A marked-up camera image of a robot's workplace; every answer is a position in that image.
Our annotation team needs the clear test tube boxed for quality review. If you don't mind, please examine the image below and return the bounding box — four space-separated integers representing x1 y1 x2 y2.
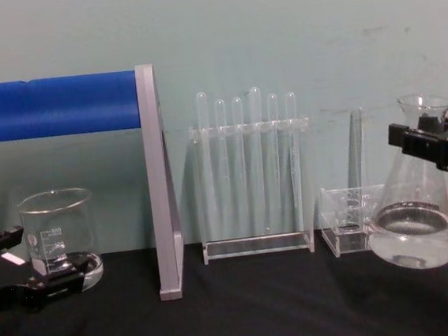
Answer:
265 92 292 236
342 107 375 231
282 91 310 234

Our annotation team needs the clear glass conical flask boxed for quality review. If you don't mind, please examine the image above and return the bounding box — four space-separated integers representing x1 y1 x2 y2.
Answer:
356 90 448 275

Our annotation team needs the small clear acrylic holder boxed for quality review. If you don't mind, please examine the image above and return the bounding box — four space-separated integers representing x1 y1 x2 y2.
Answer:
314 181 393 259

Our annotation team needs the grey roll stand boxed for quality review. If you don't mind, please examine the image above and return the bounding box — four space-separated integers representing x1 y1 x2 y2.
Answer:
133 62 190 303

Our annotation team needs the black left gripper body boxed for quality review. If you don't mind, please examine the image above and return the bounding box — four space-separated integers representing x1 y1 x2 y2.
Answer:
0 232 39 318

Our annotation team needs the clear glass beaker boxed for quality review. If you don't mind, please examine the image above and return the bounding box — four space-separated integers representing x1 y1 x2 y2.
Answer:
14 184 107 297

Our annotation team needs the clear acrylic test tube rack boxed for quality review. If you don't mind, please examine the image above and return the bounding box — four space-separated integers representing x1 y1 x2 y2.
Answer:
187 115 323 266

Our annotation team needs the black table cloth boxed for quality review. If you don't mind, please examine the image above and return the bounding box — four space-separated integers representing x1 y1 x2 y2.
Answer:
0 216 448 336

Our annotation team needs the blue roll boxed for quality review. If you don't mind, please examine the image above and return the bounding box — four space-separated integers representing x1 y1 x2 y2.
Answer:
0 68 143 145

